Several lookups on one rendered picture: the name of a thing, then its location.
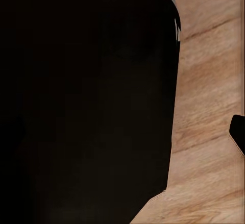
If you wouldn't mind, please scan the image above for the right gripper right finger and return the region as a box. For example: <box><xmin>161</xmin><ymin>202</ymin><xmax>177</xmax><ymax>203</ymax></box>
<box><xmin>229</xmin><ymin>115</ymin><xmax>245</xmax><ymax>155</ymax></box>

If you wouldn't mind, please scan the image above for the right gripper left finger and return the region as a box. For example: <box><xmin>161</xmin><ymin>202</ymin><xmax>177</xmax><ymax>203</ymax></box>
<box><xmin>0</xmin><ymin>115</ymin><xmax>26</xmax><ymax>175</ymax></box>

